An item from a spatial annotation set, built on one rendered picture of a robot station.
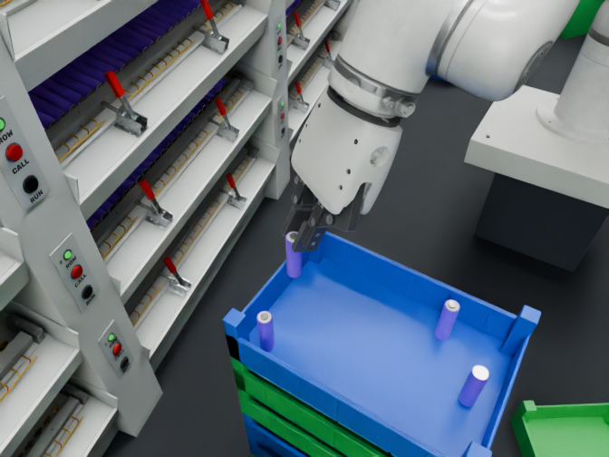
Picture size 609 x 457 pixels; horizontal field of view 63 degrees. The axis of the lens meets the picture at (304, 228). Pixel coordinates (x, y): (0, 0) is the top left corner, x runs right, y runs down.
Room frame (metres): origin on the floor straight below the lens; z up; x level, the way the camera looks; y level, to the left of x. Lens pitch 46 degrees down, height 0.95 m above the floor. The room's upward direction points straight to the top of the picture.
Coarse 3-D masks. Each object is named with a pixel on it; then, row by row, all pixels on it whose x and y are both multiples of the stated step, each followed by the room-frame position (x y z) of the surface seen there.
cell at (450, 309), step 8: (448, 304) 0.34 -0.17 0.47; (456, 304) 0.34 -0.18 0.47; (448, 312) 0.33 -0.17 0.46; (456, 312) 0.33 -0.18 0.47; (440, 320) 0.33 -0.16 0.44; (448, 320) 0.33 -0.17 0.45; (440, 328) 0.33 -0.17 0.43; (448, 328) 0.33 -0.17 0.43; (440, 336) 0.33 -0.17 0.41; (448, 336) 0.33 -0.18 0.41
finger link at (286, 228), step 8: (296, 176) 0.42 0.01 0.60; (296, 184) 0.41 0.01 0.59; (312, 192) 0.41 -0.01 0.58; (304, 200) 0.40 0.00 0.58; (312, 200) 0.40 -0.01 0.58; (296, 208) 0.39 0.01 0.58; (304, 208) 0.39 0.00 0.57; (312, 208) 0.40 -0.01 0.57; (288, 216) 0.39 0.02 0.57; (296, 216) 0.39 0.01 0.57; (304, 216) 0.39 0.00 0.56; (288, 224) 0.38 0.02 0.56; (296, 224) 0.39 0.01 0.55; (288, 232) 0.38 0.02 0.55
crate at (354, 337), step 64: (320, 256) 0.46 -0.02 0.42; (320, 320) 0.36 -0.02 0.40; (384, 320) 0.36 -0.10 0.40; (512, 320) 0.33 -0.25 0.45; (320, 384) 0.24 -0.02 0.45; (384, 384) 0.27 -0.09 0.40; (448, 384) 0.27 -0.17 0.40; (512, 384) 0.25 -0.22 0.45; (384, 448) 0.20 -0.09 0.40; (448, 448) 0.20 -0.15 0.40
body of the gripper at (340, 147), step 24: (336, 96) 0.40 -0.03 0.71; (312, 120) 0.42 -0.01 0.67; (336, 120) 0.39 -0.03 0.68; (360, 120) 0.38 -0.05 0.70; (384, 120) 0.38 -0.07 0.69; (312, 144) 0.40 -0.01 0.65; (336, 144) 0.38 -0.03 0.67; (360, 144) 0.36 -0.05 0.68; (384, 144) 0.37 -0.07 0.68; (312, 168) 0.39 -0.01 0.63; (336, 168) 0.36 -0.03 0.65; (360, 168) 0.35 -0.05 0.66; (384, 168) 0.36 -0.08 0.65; (336, 192) 0.35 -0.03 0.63
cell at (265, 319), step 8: (264, 312) 0.33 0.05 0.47; (256, 320) 0.32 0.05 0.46; (264, 320) 0.32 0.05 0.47; (272, 320) 0.32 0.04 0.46; (264, 328) 0.31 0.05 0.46; (272, 328) 0.32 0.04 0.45; (264, 336) 0.31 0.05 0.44; (272, 336) 0.32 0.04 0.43; (264, 344) 0.31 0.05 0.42; (272, 344) 0.32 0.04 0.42
